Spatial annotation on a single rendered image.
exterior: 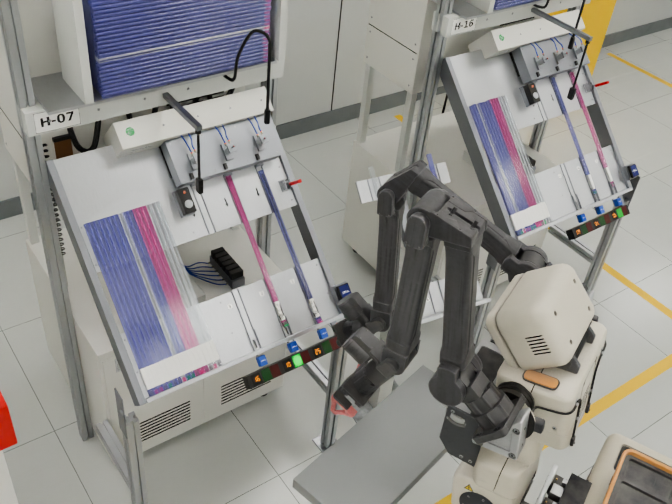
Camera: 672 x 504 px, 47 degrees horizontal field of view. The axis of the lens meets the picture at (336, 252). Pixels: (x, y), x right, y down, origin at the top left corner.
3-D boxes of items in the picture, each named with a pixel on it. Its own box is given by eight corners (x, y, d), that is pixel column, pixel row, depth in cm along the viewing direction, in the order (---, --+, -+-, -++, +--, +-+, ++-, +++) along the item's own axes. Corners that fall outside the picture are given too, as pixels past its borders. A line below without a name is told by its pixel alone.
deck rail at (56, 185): (141, 403, 218) (146, 403, 212) (134, 406, 217) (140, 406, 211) (49, 165, 217) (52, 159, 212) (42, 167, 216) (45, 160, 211)
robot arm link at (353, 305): (386, 328, 210) (397, 312, 217) (361, 294, 209) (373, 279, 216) (354, 343, 217) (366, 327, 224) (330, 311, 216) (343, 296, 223)
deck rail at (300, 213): (338, 316, 251) (347, 315, 246) (333, 319, 250) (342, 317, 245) (259, 110, 251) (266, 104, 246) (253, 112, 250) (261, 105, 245)
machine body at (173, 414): (283, 396, 310) (291, 280, 271) (116, 476, 276) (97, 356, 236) (205, 299, 349) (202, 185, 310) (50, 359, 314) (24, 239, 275)
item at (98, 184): (290, 208, 250) (297, 204, 245) (92, 275, 217) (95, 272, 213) (254, 111, 250) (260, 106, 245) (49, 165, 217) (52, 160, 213)
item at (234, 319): (335, 314, 248) (340, 313, 245) (142, 399, 215) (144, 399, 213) (314, 259, 248) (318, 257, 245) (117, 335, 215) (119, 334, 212)
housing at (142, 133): (257, 124, 251) (274, 110, 239) (112, 164, 227) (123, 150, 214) (248, 101, 251) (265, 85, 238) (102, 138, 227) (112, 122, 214)
